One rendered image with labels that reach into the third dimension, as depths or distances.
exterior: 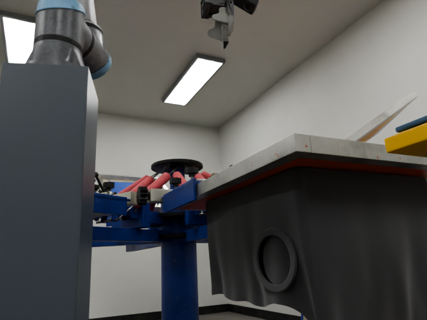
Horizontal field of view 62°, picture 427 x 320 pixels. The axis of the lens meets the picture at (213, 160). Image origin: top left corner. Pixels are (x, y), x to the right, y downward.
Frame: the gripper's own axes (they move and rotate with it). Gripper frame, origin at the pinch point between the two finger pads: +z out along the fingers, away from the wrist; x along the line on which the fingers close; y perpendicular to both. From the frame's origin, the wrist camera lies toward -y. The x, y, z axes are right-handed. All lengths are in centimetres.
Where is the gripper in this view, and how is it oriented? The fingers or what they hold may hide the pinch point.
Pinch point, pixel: (229, 38)
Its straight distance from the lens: 106.9
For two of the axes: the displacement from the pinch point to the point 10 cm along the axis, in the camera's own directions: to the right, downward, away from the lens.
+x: 1.8, -2.7, -9.4
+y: -9.8, -0.1, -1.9
